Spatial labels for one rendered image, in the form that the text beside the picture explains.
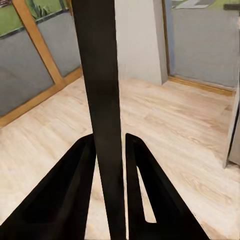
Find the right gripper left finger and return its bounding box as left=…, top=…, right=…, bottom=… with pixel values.
left=0, top=133, right=97, bottom=240

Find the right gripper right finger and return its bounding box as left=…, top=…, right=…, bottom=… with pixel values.
left=125, top=133, right=210, bottom=240

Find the poster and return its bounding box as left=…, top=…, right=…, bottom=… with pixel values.
left=71, top=0, right=127, bottom=240

